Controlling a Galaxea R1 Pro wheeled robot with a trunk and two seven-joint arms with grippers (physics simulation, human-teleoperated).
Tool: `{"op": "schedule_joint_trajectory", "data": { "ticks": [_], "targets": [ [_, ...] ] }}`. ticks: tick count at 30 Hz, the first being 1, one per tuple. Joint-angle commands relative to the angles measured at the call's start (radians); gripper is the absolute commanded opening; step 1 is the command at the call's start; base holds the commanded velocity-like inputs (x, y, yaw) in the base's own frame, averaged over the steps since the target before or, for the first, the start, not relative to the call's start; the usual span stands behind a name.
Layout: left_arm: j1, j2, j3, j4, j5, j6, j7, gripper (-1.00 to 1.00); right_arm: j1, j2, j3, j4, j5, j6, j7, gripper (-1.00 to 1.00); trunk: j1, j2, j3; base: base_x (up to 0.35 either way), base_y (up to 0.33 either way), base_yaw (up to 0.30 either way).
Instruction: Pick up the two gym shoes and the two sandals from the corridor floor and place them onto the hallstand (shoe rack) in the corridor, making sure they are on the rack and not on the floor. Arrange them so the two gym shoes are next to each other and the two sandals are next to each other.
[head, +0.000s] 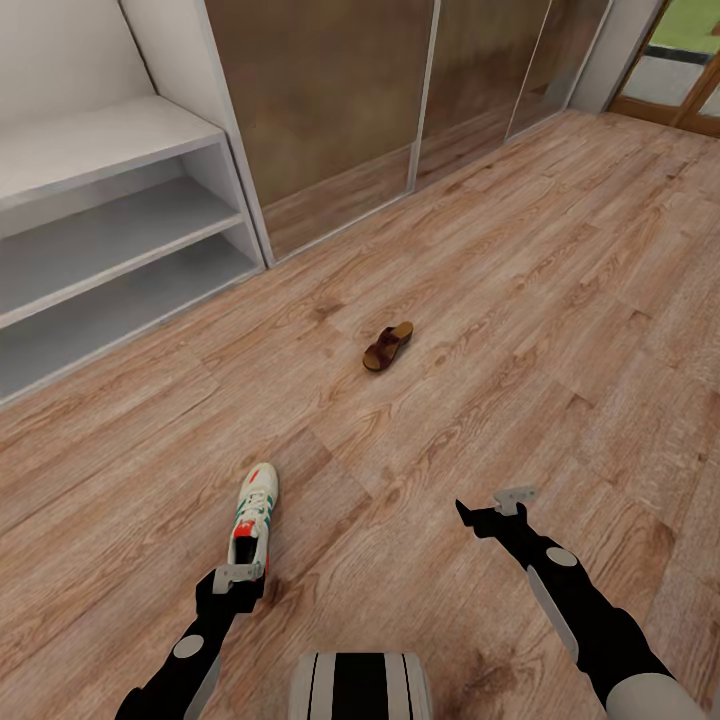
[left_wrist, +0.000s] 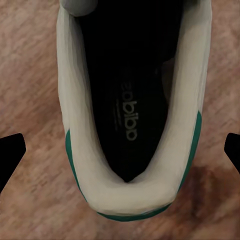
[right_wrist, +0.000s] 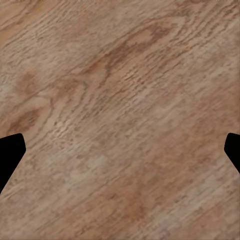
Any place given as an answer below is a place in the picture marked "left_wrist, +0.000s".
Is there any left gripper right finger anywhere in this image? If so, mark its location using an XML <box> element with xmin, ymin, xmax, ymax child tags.
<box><xmin>224</xmin><ymin>132</ymin><xmax>240</xmax><ymax>173</ymax></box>

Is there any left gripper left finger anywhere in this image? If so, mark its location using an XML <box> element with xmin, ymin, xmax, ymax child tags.
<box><xmin>0</xmin><ymin>133</ymin><xmax>26</xmax><ymax>193</ymax></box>

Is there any gym shoe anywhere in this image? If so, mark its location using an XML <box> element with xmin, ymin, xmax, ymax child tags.
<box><xmin>56</xmin><ymin>0</ymin><xmax>212</xmax><ymax>222</ymax></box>

